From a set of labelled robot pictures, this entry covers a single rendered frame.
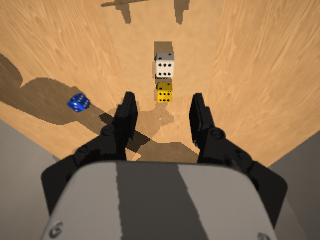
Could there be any yellow die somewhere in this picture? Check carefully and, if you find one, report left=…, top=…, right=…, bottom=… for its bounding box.
left=157, top=82, right=172, bottom=102

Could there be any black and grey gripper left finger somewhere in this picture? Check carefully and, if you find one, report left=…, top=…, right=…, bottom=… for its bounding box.
left=41, top=92, right=138, bottom=217

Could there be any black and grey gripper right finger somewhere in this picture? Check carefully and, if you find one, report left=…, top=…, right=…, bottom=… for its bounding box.
left=189, top=93, right=288, bottom=229

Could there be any blue die with white pips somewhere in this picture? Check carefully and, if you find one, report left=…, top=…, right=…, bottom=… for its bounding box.
left=67, top=93, right=90, bottom=112

